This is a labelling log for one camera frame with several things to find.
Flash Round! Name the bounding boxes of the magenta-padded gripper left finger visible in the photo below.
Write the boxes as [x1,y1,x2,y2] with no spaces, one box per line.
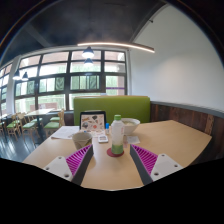
[43,143,95,186]

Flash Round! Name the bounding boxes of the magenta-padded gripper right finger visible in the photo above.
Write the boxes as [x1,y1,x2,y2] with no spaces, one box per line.
[129,143,184,186]

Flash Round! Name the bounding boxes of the green-capped clear drink bottle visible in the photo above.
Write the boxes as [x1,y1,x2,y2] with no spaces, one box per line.
[110,114,126,156]

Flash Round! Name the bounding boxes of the white paper sheet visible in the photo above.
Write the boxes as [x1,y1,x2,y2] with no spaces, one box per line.
[50,125,81,140]

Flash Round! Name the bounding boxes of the beige round cup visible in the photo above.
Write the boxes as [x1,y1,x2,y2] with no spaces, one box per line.
[71,131,93,151]

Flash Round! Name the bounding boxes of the group of green-seated wooden chairs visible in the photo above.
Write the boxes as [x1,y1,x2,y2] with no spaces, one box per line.
[0,108,66,141]

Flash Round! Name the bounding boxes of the colourful sticker sheet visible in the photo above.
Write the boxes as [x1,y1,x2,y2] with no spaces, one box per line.
[81,128,107,138]

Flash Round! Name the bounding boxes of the white bowl of soup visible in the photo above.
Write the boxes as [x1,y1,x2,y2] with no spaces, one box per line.
[120,117,141,136]

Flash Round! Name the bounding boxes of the flat round red coaster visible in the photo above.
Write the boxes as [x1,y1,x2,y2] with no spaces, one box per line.
[106,147,125,158]

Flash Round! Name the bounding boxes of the wooden dining table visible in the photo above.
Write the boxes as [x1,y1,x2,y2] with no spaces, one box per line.
[26,108,56,134]

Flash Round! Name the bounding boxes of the green upholstered bench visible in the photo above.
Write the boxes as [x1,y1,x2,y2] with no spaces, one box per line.
[73,95,152,126]

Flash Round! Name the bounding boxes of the large black-framed window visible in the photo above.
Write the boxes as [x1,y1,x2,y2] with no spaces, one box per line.
[0,49,128,116]

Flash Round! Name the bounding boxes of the group of black pendant lamps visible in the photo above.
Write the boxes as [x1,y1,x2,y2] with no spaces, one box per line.
[12,46,95,82]

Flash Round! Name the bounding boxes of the long curved ceiling light strip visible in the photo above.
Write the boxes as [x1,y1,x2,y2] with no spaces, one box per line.
[77,41,156,54]

